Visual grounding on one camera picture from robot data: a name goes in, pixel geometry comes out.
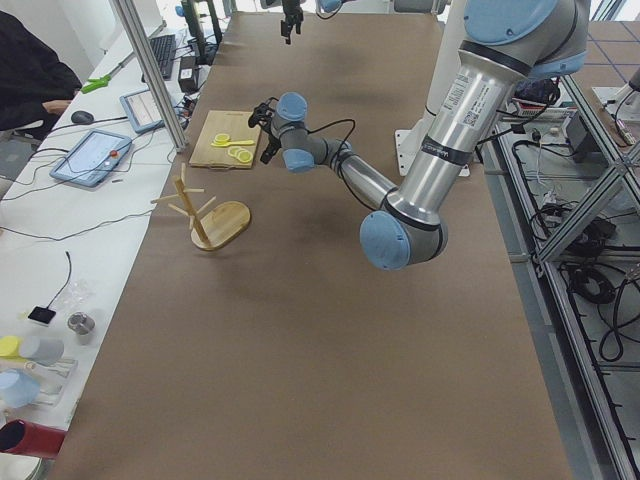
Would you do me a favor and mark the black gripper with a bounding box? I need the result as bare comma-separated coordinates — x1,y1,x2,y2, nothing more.
281,0,304,45
260,117,281,165

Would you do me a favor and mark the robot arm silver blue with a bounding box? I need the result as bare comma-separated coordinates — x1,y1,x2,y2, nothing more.
280,0,344,45
248,1,590,270

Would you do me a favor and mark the wooden cup storage rack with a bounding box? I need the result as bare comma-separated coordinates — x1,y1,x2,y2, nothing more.
150,163,251,251

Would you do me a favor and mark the grey plastic cup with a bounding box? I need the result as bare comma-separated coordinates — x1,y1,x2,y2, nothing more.
19,336,64,366

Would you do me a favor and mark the yellow plastic cup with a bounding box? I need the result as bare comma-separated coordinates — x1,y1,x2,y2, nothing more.
0,335,23,359

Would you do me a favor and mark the light blue plastic cup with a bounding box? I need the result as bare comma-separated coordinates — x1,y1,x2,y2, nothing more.
1,369,40,408

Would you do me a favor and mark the lemon slice front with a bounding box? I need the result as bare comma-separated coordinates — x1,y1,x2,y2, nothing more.
235,149,253,164

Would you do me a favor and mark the yellow plastic knife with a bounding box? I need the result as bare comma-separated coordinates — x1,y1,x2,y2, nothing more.
210,140,255,148

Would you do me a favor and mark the wooden cutting board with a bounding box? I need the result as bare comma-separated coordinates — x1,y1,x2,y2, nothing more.
189,110,261,170

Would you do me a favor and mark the lemon slice near knife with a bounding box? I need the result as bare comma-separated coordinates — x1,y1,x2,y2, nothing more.
212,133,231,146

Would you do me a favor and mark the black power adapter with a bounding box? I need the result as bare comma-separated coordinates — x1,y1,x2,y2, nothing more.
178,56,199,94

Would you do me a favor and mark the black keyboard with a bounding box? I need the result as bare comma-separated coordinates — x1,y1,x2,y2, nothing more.
149,34,176,80

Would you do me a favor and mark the teach pendant tablet far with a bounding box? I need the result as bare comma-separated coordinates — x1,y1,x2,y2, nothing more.
119,89,164,134

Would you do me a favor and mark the teach pendant tablet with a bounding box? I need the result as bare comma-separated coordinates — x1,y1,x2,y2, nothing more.
119,89,164,134
49,129,133,188

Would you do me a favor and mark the teach pendant tablet near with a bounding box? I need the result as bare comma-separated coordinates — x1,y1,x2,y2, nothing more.
49,129,133,188

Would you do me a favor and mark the black computer mouse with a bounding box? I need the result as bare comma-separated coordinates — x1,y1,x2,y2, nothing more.
70,110,95,125

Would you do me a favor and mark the clear plastic bag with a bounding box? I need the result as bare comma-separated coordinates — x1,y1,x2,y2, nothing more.
56,280,95,311

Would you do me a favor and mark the person in black clothes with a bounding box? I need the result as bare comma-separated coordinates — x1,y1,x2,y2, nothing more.
1,12,82,140

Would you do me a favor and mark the steel canister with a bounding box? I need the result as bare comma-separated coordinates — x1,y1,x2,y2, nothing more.
67,312,96,345

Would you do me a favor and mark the small black box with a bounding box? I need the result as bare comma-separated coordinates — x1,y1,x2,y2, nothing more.
27,306,56,325

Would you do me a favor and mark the red thermos bottle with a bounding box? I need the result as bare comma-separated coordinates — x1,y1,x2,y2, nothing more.
1,419,67,459

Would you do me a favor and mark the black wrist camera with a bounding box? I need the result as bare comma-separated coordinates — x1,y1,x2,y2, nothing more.
248,101,274,129

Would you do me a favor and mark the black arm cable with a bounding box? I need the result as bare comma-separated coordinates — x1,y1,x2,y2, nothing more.
304,118,358,171

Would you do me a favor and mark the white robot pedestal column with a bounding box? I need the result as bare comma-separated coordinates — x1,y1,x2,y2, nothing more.
425,0,467,120

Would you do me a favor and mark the aluminium frame post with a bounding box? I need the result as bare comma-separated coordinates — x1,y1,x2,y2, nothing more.
113,0,187,153

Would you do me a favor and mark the green handled tool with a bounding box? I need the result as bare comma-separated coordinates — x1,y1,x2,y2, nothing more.
80,52,135,94

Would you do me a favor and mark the black cable on desk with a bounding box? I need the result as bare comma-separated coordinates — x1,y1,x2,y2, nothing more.
47,249,74,310

